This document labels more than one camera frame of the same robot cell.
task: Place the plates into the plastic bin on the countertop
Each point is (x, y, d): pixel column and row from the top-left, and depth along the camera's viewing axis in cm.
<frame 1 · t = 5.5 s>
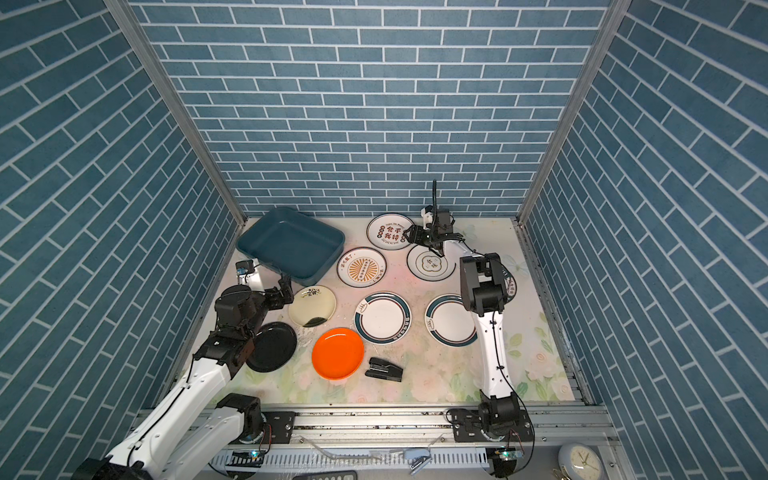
left hand: (275, 276, 80), fingers open
right hand: (408, 231, 111), fingers open
teal plastic bin: (292, 242, 115), on the table
white plate red characters: (385, 231, 119), on the table
white plate orange sunburst: (362, 267, 107), on the table
white plate cloud emblem: (425, 265, 108), on the table
white plate green rim left: (382, 318, 96), on the table
white plate green rim right: (448, 322, 98), on the table
cream yellow plate: (312, 302, 98), on the table
black plate: (274, 346, 86), point 3 cm above the table
orange plate: (337, 353, 89), on the table
black stapler: (382, 369, 84), point 2 cm above the table

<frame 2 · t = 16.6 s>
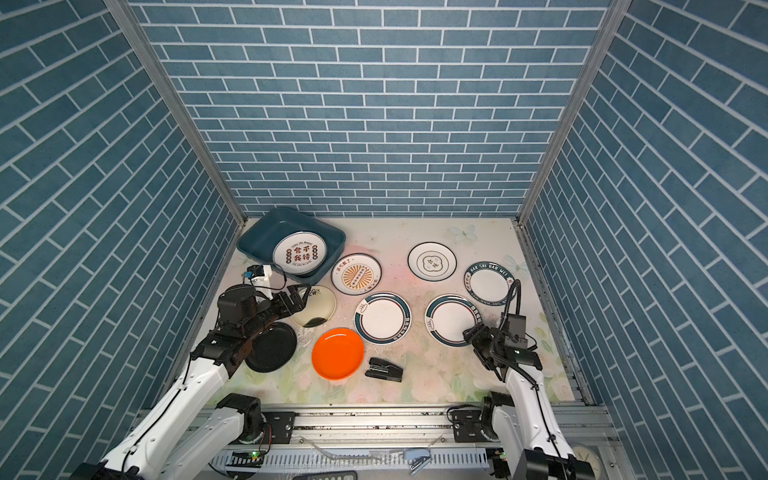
left hand: (300, 289, 79), fingers open
right hand: (467, 334, 86), fingers open
white plate red characters: (299, 253, 110), on the table
white plate orange sunburst: (356, 274, 106), on the table
the other named things where they were.

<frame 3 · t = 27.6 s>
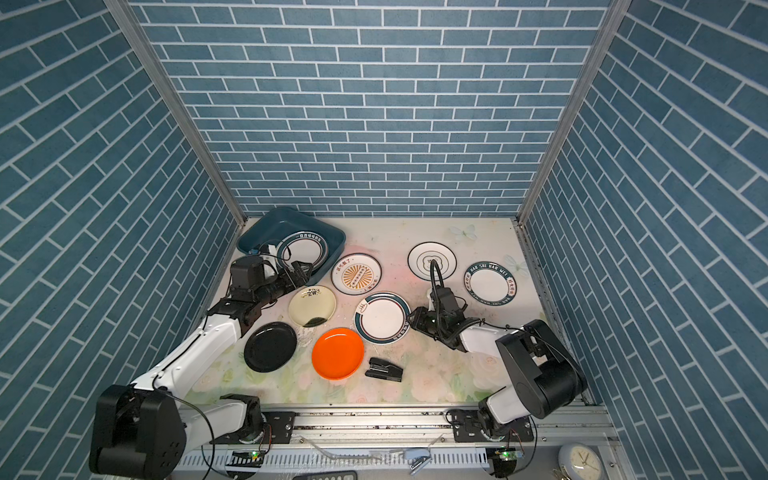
left hand: (303, 269, 84), fingers open
right hand: (406, 316, 91), fingers open
white plate green rim right: (303, 246, 110), point 3 cm above the table
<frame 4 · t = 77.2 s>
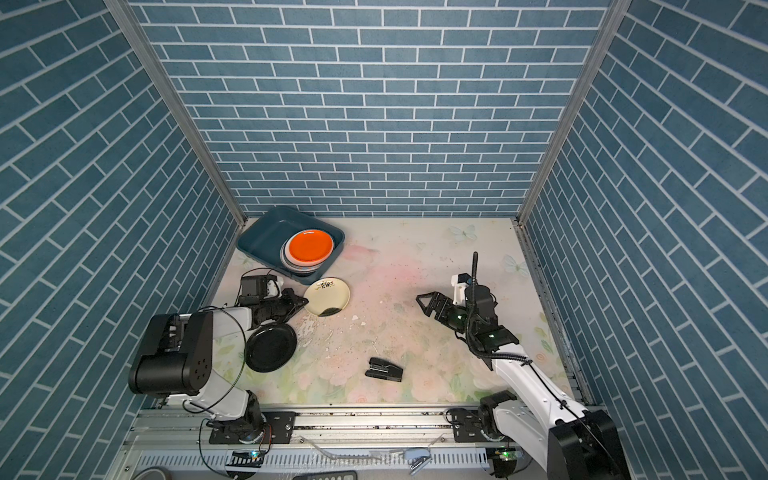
left hand: (308, 298, 94), fingers closed
right hand: (423, 299, 82), fingers open
cream yellow plate: (324, 293, 98), point 2 cm above the table
orange plate: (309, 247, 107), point 5 cm above the table
